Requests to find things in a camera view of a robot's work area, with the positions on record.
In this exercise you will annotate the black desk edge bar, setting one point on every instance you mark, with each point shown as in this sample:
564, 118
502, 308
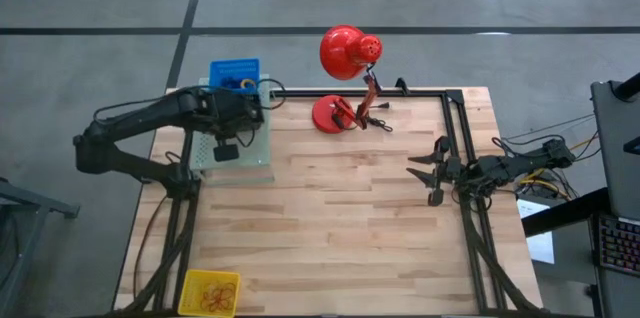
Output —
565, 210

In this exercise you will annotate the black aluminium table frame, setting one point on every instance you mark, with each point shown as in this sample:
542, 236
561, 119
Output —
350, 93

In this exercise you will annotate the grey laptop with lit keyboard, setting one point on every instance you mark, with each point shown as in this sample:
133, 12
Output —
617, 158

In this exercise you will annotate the yellow plastic basket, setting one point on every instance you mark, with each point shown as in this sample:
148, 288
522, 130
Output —
190, 303

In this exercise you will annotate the white paper sheet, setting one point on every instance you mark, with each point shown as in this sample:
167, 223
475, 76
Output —
542, 250

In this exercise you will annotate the red desk lamp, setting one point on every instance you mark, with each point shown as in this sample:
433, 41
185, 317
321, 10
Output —
345, 53

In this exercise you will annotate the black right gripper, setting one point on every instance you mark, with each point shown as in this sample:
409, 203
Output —
450, 168

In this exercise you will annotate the green perforated metal shelf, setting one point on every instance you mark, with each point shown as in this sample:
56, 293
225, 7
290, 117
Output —
257, 150

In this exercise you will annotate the black clamp knob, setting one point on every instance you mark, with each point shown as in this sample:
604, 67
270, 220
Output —
401, 85

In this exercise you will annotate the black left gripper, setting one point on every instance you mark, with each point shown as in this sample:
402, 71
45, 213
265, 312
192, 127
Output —
235, 118

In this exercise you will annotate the grey metal stand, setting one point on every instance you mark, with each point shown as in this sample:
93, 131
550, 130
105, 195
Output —
30, 203

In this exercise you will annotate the blue plastic basket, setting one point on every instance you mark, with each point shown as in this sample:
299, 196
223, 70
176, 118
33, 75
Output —
235, 68

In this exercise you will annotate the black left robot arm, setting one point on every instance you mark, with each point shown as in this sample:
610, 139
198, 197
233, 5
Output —
140, 118

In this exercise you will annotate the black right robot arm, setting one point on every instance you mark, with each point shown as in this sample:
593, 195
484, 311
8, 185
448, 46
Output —
515, 163

